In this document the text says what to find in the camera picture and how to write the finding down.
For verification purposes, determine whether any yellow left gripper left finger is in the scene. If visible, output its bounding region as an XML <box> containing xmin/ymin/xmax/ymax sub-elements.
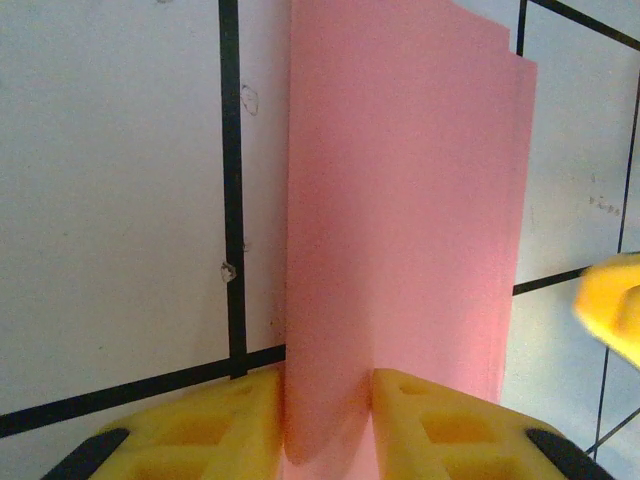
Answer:
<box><xmin>47</xmin><ymin>368</ymin><xmax>287</xmax><ymax>480</ymax></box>

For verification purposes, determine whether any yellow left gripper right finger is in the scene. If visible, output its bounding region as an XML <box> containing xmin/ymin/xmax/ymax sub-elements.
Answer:
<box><xmin>370</xmin><ymin>368</ymin><xmax>609</xmax><ymax>480</ymax></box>

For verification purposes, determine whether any pink paper sheet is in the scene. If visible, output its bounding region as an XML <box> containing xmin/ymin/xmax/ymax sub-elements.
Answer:
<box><xmin>282</xmin><ymin>0</ymin><xmax>540</xmax><ymax>480</ymax></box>

